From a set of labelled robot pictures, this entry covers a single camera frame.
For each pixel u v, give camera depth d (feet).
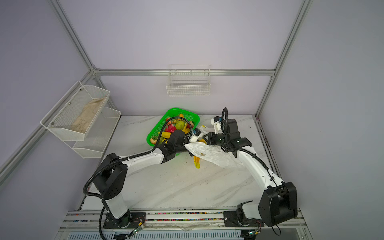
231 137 2.02
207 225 2.40
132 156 1.72
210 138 2.27
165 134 3.25
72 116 2.56
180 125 3.30
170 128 3.36
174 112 3.65
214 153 2.30
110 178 1.52
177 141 2.21
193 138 2.43
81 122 2.49
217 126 2.40
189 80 3.12
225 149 2.00
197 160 2.66
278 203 1.32
